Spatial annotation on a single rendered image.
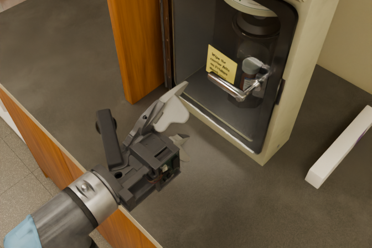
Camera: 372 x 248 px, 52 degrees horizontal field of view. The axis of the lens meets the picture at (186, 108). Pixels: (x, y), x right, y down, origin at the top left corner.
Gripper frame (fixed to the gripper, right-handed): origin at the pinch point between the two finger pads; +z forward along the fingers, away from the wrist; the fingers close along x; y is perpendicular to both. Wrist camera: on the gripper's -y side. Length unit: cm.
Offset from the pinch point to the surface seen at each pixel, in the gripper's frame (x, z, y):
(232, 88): 0.6, 9.0, 3.3
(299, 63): 5.7, 17.8, 10.8
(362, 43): -15, 58, 10
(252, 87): 0.3, 12.1, 5.7
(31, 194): -118, -22, -88
